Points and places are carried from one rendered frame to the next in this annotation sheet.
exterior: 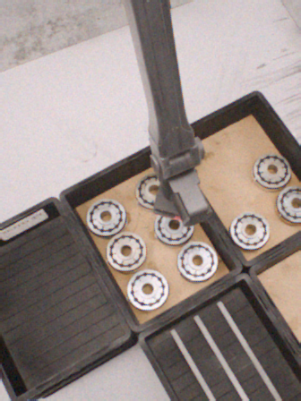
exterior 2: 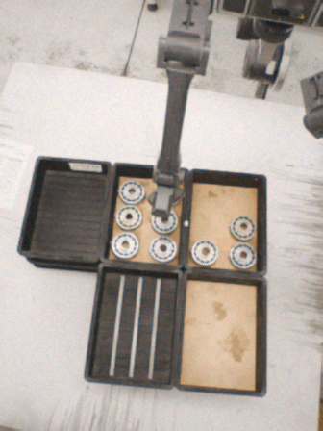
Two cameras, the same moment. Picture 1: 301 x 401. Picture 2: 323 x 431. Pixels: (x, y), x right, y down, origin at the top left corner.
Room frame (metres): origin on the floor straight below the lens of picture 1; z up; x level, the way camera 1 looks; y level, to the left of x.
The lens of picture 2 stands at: (-0.06, -0.26, 2.35)
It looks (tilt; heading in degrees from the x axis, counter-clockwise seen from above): 70 degrees down; 37
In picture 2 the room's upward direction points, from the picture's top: 3 degrees clockwise
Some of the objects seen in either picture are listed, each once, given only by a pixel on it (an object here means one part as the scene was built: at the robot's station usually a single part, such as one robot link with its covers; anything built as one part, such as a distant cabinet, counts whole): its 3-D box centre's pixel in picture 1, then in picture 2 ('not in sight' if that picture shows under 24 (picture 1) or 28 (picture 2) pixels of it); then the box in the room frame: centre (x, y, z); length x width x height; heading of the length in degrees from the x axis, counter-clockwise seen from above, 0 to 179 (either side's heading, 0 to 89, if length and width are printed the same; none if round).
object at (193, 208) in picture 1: (187, 184); (165, 192); (0.32, 0.01, 1.27); 0.11 x 0.09 x 0.12; 29
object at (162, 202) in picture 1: (175, 184); (165, 191); (0.35, 0.04, 1.18); 0.10 x 0.07 x 0.07; 170
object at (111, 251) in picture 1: (126, 251); (129, 216); (0.29, 0.16, 0.86); 0.10 x 0.10 x 0.01
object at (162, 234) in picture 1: (174, 226); (164, 220); (0.37, 0.04, 0.86); 0.10 x 0.10 x 0.01
